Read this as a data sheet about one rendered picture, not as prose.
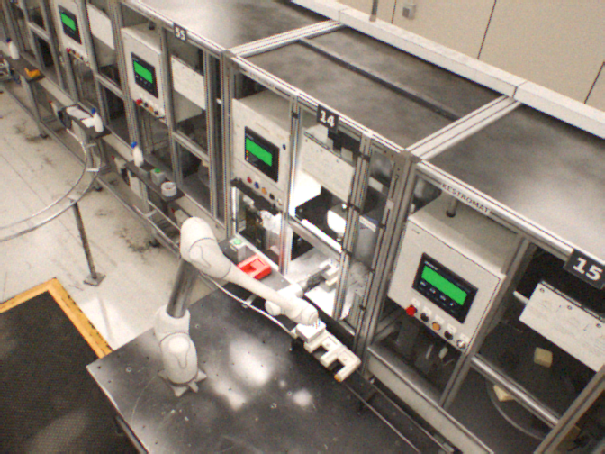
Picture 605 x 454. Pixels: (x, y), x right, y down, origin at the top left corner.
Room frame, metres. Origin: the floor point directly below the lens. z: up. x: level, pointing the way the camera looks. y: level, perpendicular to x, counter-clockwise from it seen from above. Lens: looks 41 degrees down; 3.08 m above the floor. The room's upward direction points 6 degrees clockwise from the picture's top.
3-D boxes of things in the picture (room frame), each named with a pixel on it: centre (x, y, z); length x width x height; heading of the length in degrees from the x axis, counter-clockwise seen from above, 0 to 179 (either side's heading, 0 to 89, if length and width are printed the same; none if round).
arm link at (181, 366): (1.49, 0.54, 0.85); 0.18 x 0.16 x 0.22; 28
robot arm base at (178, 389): (1.47, 0.52, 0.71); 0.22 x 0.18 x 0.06; 47
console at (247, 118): (2.27, 0.18, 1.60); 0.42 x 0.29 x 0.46; 47
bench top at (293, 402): (1.37, 0.13, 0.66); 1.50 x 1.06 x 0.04; 47
